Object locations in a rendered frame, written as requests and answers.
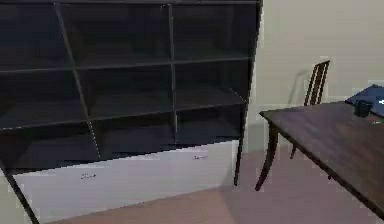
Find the black shelf unit white drawers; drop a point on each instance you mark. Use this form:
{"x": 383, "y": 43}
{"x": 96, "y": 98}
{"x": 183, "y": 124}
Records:
{"x": 133, "y": 83}

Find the dark wooden slatted chair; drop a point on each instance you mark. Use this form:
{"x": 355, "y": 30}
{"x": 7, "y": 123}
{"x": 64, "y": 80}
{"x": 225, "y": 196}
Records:
{"x": 316, "y": 83}

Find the dark brown wooden table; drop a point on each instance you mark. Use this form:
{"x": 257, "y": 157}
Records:
{"x": 336, "y": 140}

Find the small black cup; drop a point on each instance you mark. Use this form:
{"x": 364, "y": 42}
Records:
{"x": 362, "y": 108}

